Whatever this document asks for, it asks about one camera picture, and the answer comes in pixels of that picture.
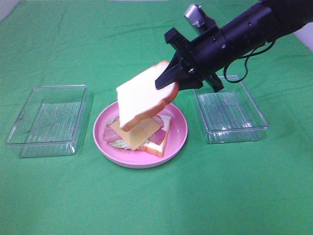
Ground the left clear plastic tray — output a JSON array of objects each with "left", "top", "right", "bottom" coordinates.
[{"left": 5, "top": 85, "right": 88, "bottom": 158}]

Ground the toy lettuce leaf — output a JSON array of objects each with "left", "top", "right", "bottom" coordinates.
[{"left": 103, "top": 115, "right": 150, "bottom": 150}]

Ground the right clear plastic tray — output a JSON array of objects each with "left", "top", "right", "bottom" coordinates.
[{"left": 193, "top": 75, "right": 268, "bottom": 144}]

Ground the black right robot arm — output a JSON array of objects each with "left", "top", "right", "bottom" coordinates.
[{"left": 155, "top": 0, "right": 313, "bottom": 92}]

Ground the toy bacon strip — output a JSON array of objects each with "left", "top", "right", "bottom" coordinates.
[
  {"left": 148, "top": 128, "right": 166, "bottom": 145},
  {"left": 103, "top": 115, "right": 166, "bottom": 144}
]

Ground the toy bread slice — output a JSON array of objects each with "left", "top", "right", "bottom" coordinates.
[
  {"left": 116, "top": 61, "right": 179, "bottom": 132},
  {"left": 137, "top": 115, "right": 172, "bottom": 158}
]

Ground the yellow toy cheese slice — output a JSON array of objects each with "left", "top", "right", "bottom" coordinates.
[{"left": 109, "top": 118, "right": 160, "bottom": 150}]

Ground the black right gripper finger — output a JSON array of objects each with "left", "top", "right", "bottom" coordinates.
[
  {"left": 177, "top": 77, "right": 203, "bottom": 91},
  {"left": 155, "top": 55, "right": 186, "bottom": 90}
]

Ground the pink round plate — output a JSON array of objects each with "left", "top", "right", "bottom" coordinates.
[{"left": 93, "top": 102, "right": 188, "bottom": 168}]

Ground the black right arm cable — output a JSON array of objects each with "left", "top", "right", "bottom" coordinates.
[{"left": 223, "top": 40, "right": 276, "bottom": 84}]

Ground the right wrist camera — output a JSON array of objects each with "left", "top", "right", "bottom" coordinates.
[{"left": 184, "top": 4, "right": 219, "bottom": 35}]

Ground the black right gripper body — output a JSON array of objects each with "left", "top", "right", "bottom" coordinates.
[{"left": 164, "top": 27, "right": 235, "bottom": 92}]

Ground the green tablecloth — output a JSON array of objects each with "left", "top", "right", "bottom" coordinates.
[{"left": 0, "top": 0, "right": 313, "bottom": 235}]

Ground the clear plastic tray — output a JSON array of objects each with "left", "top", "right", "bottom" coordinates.
[
  {"left": 193, "top": 75, "right": 268, "bottom": 144},
  {"left": 5, "top": 85, "right": 88, "bottom": 158}
]

